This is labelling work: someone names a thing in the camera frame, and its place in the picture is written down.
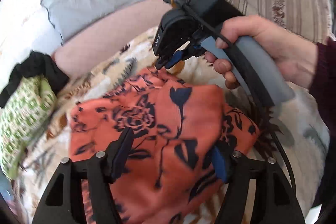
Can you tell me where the pink bolster cushion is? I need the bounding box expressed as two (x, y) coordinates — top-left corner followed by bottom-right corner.
(52, 0), (171, 78)

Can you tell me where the leaf print blanket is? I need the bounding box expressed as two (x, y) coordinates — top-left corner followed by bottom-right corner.
(9, 27), (330, 223)

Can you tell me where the person's right hand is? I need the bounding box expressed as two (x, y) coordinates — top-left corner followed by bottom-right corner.
(204, 14), (320, 90)

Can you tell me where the black garment on pillow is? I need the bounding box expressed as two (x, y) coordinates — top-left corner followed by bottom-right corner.
(1, 51), (70, 109)

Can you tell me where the orange floral garment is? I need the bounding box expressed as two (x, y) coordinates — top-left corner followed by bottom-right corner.
(70, 67), (260, 223)

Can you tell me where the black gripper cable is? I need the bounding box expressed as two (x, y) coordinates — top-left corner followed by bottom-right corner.
(180, 0), (297, 193)

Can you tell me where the green checkered pillow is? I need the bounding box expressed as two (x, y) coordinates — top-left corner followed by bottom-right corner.
(1, 76), (56, 180)

